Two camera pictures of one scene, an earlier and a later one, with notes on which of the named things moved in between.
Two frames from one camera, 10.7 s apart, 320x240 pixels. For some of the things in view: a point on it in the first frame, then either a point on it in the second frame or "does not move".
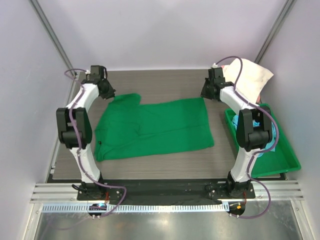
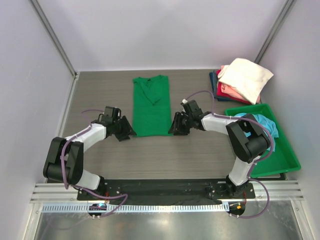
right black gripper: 203,93 → 176,127
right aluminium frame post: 275,30 does not move
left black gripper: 110,94 → 127,129
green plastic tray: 282,158 does not move
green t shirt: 128,128 → 151,106
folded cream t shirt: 252,78 does not move
